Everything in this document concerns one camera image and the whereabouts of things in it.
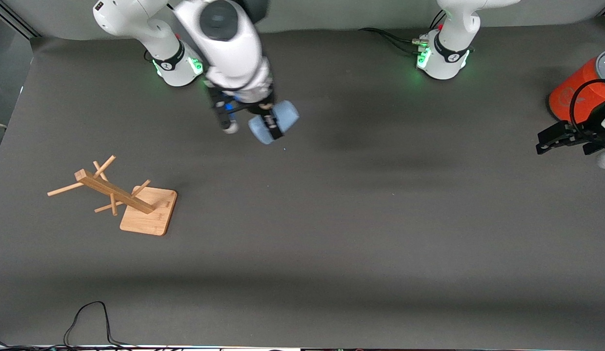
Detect light blue plastic cup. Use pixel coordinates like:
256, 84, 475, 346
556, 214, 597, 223
248, 100, 300, 145

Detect wooden cup rack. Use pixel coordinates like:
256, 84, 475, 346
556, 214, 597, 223
47, 155, 178, 236

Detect orange cylindrical container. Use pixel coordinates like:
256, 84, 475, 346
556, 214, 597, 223
549, 49, 605, 122

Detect dark grey table mat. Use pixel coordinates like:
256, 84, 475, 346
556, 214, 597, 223
0, 17, 605, 349

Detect black left arm base cables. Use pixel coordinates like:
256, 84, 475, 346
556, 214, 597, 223
359, 28, 424, 55

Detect thin black looped cable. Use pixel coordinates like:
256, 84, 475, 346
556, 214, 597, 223
63, 301, 136, 349

